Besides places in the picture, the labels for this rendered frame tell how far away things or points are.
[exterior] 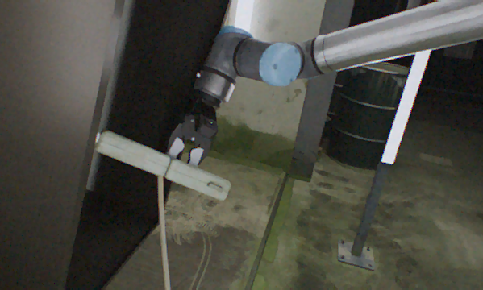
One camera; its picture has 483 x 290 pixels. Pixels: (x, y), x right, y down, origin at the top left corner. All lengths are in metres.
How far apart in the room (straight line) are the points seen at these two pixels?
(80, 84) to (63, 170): 0.16
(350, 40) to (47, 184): 0.66
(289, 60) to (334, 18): 1.88
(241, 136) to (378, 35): 2.20
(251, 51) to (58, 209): 0.49
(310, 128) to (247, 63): 2.02
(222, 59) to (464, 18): 0.47
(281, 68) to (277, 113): 2.02
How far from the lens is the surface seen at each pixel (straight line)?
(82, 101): 0.63
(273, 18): 2.72
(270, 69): 0.79
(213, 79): 0.86
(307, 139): 2.84
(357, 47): 0.84
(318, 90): 2.74
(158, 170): 0.81
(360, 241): 2.23
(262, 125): 2.85
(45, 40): 0.65
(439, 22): 0.79
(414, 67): 1.89
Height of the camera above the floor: 1.28
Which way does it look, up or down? 22 degrees down
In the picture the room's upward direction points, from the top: 8 degrees clockwise
